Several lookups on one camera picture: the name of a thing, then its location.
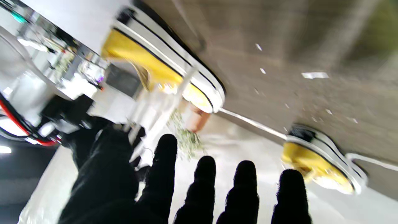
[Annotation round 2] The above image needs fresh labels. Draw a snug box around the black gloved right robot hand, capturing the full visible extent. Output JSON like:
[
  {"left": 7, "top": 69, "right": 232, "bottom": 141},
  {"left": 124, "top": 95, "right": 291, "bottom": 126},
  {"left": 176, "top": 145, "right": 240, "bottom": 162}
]
[{"left": 58, "top": 120, "right": 150, "bottom": 224}]

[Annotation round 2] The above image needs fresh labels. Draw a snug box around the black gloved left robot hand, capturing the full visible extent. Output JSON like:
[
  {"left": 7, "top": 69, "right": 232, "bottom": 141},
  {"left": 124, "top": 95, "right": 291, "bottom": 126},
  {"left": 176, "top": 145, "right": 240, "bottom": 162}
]
[{"left": 137, "top": 134, "right": 311, "bottom": 224}]

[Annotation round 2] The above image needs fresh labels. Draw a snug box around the yellow canvas sneaker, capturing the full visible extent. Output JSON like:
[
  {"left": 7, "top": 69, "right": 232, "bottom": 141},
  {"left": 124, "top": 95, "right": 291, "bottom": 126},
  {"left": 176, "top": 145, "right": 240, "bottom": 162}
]
[
  {"left": 101, "top": 6, "right": 226, "bottom": 114},
  {"left": 281, "top": 124, "right": 369, "bottom": 196}
]

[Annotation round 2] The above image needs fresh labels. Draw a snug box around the printed kitchen backdrop cloth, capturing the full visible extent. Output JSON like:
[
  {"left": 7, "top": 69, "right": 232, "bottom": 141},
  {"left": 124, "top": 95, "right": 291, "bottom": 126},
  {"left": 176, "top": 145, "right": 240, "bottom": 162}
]
[{"left": 19, "top": 93, "right": 398, "bottom": 224}]

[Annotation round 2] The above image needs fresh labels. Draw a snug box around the dark grey box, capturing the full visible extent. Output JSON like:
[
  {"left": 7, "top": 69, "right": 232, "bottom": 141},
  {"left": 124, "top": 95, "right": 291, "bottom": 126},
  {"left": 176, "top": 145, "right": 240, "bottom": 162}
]
[{"left": 105, "top": 64, "right": 143, "bottom": 98}]

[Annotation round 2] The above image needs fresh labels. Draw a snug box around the small white scrap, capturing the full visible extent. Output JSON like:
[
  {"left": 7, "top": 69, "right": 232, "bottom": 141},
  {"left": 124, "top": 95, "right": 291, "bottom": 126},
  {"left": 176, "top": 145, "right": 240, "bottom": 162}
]
[{"left": 302, "top": 72, "right": 329, "bottom": 79}]

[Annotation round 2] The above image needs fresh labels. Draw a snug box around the red right wrist cable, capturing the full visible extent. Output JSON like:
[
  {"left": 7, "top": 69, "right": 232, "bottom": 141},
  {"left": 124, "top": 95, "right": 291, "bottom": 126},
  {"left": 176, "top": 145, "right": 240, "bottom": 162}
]
[{"left": 0, "top": 100, "right": 58, "bottom": 147}]

